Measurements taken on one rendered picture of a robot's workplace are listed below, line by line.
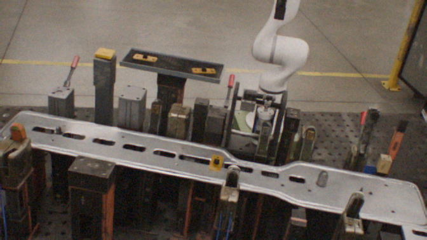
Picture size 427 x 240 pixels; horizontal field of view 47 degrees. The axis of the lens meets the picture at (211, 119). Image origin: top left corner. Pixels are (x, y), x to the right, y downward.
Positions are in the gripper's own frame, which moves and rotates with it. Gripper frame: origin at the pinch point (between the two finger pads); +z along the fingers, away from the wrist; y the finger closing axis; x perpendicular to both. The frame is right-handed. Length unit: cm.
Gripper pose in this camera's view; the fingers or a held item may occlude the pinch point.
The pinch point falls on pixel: (279, 12)
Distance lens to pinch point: 161.0
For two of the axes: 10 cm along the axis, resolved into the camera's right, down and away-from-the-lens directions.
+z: -1.3, 8.5, 5.1
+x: 9.8, 1.9, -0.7
